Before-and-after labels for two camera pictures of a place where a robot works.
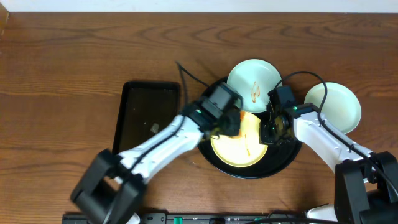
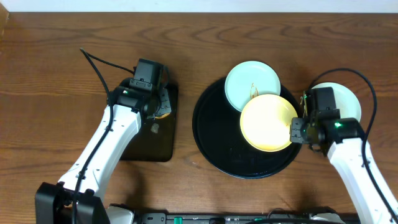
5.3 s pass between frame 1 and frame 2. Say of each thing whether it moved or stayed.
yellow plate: moved
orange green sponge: moved
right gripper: moved
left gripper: moved
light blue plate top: stayed
